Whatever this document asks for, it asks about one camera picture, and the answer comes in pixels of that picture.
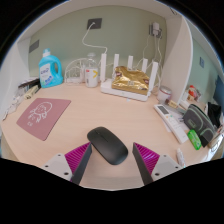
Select white router with antennas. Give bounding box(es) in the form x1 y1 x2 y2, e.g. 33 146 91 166
99 53 160 102

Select white wall power adapter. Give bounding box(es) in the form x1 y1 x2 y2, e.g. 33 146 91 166
149 21 163 38

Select white wire rack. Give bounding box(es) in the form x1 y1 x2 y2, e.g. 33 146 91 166
64 57 88 85

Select pink printed mouse pad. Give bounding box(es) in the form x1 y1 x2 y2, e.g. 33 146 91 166
16 97 72 142

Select white tube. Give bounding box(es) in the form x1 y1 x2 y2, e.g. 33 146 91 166
176 148 186 168

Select white cable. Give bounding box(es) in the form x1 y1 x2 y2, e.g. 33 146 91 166
81 22 109 56

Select flat book stack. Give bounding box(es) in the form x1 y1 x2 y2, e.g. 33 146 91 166
18 78 42 90

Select white remote control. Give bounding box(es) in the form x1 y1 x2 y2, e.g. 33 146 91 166
153 103 190 145

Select black computer mouse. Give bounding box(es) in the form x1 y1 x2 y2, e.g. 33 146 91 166
86 126 129 166

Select white shelf unit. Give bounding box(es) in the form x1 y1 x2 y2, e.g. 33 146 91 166
0 0 201 111

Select blue detergent bottle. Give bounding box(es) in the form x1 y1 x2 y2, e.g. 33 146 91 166
38 48 64 89

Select clear plastic bottle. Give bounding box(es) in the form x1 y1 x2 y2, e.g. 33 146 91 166
84 52 100 88

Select green packet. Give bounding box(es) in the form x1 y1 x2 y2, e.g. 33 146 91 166
186 129 203 151

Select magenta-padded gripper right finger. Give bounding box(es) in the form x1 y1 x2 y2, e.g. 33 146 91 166
132 142 184 186

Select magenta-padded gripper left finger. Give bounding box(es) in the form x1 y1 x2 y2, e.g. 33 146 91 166
41 142 93 186

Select black monitor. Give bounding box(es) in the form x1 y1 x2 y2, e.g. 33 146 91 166
213 74 224 105

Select grey wall socket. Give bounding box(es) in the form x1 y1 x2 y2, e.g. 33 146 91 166
86 17 103 30

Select gold foil bag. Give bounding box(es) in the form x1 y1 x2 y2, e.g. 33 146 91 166
111 65 150 96

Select small round jar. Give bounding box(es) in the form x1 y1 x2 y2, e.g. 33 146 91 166
156 85 173 104

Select grey blank wall plate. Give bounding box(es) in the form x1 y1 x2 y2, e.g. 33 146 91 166
28 39 40 54

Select pale yellow box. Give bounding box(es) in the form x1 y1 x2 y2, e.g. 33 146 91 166
23 84 40 100

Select black bag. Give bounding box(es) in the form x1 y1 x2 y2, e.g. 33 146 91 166
206 101 223 128

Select grey zip pouch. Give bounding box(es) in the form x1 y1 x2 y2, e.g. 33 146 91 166
182 103 218 148

